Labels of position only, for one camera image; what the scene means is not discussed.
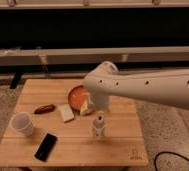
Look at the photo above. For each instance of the translucent plastic cup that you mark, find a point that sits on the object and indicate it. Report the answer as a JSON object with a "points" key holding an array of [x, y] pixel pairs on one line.
{"points": [[22, 123]]}

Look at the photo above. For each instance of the orange plate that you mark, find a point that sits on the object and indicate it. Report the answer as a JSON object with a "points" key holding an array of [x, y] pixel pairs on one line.
{"points": [[77, 96]]}

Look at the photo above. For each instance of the white sponge block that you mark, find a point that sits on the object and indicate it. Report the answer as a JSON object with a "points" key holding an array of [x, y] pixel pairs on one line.
{"points": [[66, 113]]}

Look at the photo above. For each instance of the white metal rail frame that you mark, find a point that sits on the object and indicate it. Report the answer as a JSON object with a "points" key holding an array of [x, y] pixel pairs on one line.
{"points": [[15, 57]]}

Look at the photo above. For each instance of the wooden table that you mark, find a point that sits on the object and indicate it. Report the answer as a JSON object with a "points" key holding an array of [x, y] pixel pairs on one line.
{"points": [[122, 145]]}

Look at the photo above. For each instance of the black smartphone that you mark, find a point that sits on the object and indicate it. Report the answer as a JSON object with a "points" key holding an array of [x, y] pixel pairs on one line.
{"points": [[46, 147]]}

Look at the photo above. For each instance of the yellow food piece on plate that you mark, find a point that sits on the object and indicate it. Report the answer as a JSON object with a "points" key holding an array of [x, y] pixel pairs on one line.
{"points": [[85, 109]]}

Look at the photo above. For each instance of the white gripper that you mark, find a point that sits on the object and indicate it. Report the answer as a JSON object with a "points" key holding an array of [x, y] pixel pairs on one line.
{"points": [[98, 102]]}

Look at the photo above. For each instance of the brown sausage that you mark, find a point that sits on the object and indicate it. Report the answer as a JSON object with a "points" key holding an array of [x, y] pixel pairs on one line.
{"points": [[45, 109]]}

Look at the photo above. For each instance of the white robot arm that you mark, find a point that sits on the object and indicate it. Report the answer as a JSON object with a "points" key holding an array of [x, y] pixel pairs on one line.
{"points": [[169, 87]]}

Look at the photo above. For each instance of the clear plastic bottle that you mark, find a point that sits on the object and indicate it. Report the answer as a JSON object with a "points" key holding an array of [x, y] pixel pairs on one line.
{"points": [[98, 127]]}

